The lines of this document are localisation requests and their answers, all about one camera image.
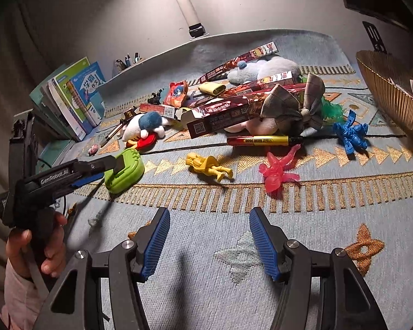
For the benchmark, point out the small grey figure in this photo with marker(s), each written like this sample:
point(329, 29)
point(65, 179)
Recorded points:
point(95, 221)

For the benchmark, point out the row of books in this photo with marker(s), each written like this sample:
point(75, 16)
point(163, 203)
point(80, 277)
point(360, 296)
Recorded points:
point(86, 92)

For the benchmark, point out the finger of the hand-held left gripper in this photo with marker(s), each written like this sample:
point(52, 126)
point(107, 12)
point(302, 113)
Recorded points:
point(89, 179)
point(99, 165)

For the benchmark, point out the white blue red plush toy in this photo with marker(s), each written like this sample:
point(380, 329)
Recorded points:
point(137, 127)

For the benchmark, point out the golden ribbed basket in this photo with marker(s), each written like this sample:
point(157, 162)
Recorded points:
point(389, 86)

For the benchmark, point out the yellow toy figure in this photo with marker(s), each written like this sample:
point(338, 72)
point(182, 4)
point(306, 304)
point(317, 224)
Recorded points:
point(203, 165)

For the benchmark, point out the green dinosaur plush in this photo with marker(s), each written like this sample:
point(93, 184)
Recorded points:
point(332, 110)

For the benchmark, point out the blue toy figure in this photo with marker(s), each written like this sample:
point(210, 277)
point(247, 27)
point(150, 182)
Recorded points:
point(351, 134)

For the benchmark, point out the green clam-shaped case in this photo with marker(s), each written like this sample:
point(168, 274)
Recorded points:
point(127, 175)

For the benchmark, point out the yellow rectangular case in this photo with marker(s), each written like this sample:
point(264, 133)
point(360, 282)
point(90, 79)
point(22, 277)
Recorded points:
point(211, 88)

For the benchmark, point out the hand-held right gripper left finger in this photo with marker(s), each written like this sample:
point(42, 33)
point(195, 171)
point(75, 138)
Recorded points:
point(155, 244)

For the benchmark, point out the grey plaid bow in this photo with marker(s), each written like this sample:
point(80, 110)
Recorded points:
point(285, 106)

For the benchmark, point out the red yellow marker pen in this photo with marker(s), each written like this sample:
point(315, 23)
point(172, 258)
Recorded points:
point(261, 141)

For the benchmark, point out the red cartoon printed bag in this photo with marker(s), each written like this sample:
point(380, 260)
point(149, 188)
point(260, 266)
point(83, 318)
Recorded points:
point(175, 92)

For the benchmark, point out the pale pink plush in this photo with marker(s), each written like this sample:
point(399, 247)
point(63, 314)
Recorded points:
point(247, 127)

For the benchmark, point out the long red snack box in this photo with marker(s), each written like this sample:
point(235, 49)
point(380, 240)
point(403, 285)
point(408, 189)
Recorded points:
point(220, 117)
point(247, 86)
point(247, 56)

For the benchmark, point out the person's left hand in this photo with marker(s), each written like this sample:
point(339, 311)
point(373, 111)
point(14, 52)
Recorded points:
point(56, 237)

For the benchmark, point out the pen holder with pens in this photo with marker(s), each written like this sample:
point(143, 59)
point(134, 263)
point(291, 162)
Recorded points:
point(129, 60)

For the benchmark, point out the white desk lamp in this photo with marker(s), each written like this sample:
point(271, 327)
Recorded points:
point(186, 0)

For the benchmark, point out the small pink eraser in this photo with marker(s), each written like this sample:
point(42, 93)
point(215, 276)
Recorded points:
point(93, 149)

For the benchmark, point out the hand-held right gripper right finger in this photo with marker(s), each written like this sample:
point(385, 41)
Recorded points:
point(263, 244)

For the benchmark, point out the person's left forearm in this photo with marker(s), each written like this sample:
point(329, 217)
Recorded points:
point(20, 299)

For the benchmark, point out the black monitor stand bracket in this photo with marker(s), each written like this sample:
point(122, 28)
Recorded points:
point(373, 36)

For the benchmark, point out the blue grey plush toy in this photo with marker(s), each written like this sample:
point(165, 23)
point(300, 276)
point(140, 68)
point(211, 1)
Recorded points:
point(275, 67)

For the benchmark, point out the pink translucent toy figure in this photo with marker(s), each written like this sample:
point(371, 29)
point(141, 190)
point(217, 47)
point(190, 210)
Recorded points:
point(275, 175)

